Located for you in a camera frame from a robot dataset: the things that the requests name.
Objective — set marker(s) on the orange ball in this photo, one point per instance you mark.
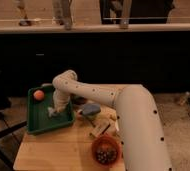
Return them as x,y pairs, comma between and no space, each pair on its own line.
38,95

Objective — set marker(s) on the green plastic tray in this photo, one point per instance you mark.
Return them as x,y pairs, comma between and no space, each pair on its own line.
38,121

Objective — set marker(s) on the blue grey sponge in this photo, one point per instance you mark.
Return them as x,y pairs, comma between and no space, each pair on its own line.
90,109

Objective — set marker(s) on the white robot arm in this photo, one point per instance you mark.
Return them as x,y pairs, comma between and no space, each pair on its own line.
140,129

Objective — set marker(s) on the wooden block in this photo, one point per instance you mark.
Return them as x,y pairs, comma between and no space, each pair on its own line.
99,129

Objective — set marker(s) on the orange bowl with beads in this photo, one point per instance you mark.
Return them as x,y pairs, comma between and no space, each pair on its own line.
105,151

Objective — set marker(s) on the white towel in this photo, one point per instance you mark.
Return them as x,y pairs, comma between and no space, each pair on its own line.
52,112

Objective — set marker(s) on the dark brown bowl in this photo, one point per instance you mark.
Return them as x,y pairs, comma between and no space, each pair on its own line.
78,100

